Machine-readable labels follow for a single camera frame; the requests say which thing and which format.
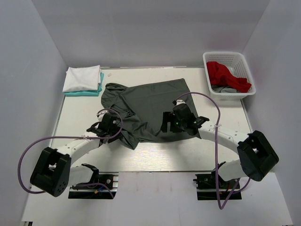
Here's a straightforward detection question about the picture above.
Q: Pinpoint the dark grey t shirt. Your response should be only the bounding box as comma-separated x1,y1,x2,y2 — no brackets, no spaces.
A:
101,79,197,150

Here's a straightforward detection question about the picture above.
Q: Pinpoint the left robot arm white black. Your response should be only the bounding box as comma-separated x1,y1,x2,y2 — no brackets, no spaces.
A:
30,109,123,197

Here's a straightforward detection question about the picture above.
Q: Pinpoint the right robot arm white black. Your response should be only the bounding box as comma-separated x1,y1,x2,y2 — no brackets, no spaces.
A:
161,104,279,182

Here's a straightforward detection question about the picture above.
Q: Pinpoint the grey t shirt in basket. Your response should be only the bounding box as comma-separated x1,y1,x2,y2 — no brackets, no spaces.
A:
211,85,237,93

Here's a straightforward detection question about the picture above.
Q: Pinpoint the folded teal t shirt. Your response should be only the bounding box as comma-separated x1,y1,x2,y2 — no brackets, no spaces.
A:
64,72,104,97

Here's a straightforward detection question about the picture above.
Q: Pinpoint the folded white t shirt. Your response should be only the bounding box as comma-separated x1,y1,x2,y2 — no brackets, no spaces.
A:
63,65,101,92

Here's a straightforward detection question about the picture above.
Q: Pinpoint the red t shirt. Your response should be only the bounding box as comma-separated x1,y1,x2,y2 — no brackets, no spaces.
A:
206,61,252,93

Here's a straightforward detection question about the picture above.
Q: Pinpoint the white plastic basket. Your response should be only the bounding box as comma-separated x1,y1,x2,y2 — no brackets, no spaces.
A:
203,51,256,100

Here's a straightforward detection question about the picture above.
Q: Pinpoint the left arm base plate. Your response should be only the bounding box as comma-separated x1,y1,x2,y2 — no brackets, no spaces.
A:
68,172,119,200

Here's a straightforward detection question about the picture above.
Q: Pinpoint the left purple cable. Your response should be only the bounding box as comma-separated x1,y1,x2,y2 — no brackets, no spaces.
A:
18,108,124,198

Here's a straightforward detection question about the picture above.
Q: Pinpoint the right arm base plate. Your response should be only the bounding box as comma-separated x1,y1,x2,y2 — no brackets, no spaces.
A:
193,173,238,201

